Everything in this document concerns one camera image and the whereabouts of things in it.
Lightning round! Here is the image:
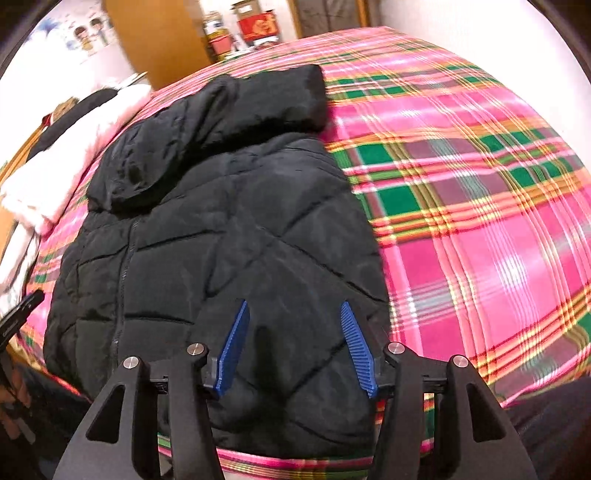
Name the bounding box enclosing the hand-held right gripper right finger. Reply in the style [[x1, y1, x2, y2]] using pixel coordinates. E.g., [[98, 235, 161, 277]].
[[340, 301, 539, 480]]

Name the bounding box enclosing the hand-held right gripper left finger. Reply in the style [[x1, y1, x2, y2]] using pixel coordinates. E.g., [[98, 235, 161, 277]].
[[53, 300, 251, 480]]

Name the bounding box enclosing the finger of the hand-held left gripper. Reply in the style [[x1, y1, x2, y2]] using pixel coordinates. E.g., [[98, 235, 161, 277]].
[[11, 289, 46, 324]]

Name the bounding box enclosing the black puffer jacket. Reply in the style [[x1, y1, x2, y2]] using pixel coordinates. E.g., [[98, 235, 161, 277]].
[[43, 64, 394, 460]]

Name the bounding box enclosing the person's left hand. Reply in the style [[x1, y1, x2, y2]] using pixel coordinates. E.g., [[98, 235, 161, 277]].
[[0, 368, 36, 445]]

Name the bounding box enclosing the white pillow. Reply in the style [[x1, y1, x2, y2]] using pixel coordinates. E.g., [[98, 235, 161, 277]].
[[0, 225, 43, 306]]

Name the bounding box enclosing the wooden headboard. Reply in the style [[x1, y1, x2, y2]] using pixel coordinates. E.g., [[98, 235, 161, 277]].
[[0, 124, 48, 261]]

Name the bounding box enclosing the white duvet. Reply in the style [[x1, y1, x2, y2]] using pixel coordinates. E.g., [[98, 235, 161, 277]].
[[0, 83, 153, 237]]

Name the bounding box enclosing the pink plaid bed sheet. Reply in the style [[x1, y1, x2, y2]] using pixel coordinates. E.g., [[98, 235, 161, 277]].
[[18, 25, 591, 477]]

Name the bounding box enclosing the brown plush toy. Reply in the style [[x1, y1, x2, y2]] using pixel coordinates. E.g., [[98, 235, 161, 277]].
[[45, 96, 78, 126]]

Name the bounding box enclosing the wooden wardrobe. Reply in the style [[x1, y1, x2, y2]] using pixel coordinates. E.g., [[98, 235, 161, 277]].
[[102, 0, 214, 92]]

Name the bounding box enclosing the pink storage box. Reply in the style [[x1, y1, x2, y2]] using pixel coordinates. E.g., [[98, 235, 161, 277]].
[[208, 34, 235, 59]]

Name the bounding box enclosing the red gift box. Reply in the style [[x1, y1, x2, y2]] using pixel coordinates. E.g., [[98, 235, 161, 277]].
[[235, 12, 280, 43]]

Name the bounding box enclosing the stack of white boxes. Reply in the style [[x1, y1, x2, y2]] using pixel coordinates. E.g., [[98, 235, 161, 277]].
[[202, 11, 230, 38]]

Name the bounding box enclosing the open cardboard box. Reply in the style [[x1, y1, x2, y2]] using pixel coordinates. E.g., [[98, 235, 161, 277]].
[[231, 0, 265, 20]]

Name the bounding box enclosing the grey fabric wardrobe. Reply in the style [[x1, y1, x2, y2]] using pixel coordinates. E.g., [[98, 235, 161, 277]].
[[288, 0, 371, 40]]

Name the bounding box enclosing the cartoon wall poster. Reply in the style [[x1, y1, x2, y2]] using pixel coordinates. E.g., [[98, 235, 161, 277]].
[[28, 8, 117, 66]]

